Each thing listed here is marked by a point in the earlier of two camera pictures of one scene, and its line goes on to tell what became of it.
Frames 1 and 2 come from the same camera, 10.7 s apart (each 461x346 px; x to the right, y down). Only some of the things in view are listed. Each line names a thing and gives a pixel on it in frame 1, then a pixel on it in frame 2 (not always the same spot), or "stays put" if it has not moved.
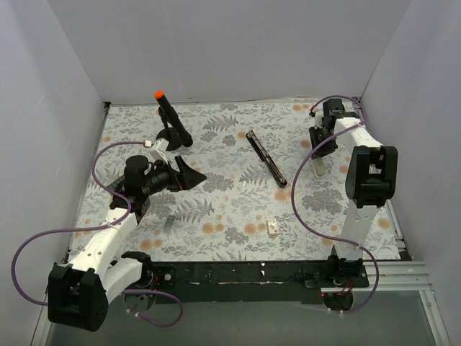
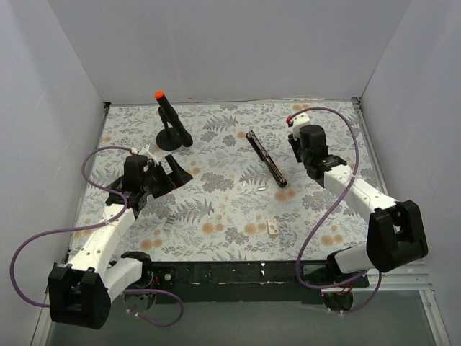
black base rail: x=249 y=282 stays put
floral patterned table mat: x=261 y=200 stays put
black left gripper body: x=176 y=176 stays put
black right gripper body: x=322 y=140 → x=294 y=145
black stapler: x=271 y=166 stays put
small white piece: x=157 y=152 → x=145 y=151
